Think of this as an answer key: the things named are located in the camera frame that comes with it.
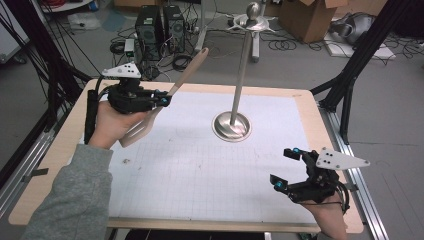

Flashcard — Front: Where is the grey bundled cover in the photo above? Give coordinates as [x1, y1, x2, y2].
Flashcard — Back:
[329, 12, 377, 46]

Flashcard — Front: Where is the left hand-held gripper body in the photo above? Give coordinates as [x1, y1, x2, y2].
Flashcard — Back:
[101, 62, 154, 115]

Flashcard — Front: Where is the thin black coiled cable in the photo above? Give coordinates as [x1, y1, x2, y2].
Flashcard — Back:
[267, 39, 298, 52]

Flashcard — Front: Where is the large cardboard box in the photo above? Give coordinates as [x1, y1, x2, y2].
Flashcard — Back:
[278, 0, 348, 44]

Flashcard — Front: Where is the white cabinet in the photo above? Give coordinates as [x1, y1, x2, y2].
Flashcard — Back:
[0, 0, 30, 64]

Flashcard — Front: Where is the clear plastic bag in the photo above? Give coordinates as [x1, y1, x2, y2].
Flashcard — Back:
[68, 13, 102, 32]

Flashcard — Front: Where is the thick black coiled cable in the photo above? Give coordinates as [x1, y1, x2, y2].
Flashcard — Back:
[172, 54, 197, 73]

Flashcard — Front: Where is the small white and green device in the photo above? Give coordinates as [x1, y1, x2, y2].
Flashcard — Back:
[123, 38, 136, 64]

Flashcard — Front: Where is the white grid mat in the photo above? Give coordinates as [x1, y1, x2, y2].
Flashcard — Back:
[79, 89, 318, 225]

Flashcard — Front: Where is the metal utensil stand with hooks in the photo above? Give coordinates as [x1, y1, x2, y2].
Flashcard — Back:
[211, 1, 278, 143]

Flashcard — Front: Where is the person's right hand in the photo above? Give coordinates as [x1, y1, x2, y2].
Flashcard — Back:
[298, 198, 349, 240]

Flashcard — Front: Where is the black computer tower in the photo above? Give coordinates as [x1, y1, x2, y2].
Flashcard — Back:
[134, 5, 165, 64]
[162, 4, 186, 54]

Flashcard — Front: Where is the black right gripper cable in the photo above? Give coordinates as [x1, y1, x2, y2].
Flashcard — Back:
[334, 181, 351, 215]

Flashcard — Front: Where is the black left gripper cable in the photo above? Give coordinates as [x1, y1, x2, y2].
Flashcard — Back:
[83, 77, 113, 145]

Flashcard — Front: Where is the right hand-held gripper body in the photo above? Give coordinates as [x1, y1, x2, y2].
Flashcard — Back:
[288, 147, 371, 204]

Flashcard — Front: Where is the white metal stand leg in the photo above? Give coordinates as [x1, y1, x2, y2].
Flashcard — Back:
[250, 31, 262, 63]
[194, 0, 209, 57]

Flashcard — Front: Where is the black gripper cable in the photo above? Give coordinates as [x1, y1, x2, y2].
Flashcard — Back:
[334, 181, 351, 215]
[83, 77, 113, 145]

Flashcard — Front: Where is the person's left hand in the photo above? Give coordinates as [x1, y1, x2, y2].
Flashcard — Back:
[88, 100, 150, 150]

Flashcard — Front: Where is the round white table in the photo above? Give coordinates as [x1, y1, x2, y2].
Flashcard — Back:
[39, 0, 95, 14]

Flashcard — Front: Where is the wooden slotted spatula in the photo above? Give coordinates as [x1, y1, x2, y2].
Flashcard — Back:
[118, 47, 210, 149]

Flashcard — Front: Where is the black frame strut with cables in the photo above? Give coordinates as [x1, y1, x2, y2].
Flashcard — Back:
[2, 0, 93, 128]

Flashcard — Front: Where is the white flat board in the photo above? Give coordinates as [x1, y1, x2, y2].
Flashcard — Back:
[323, 41, 398, 61]

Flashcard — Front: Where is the aluminium rail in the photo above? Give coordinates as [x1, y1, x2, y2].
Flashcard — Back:
[318, 103, 390, 240]
[0, 109, 68, 219]

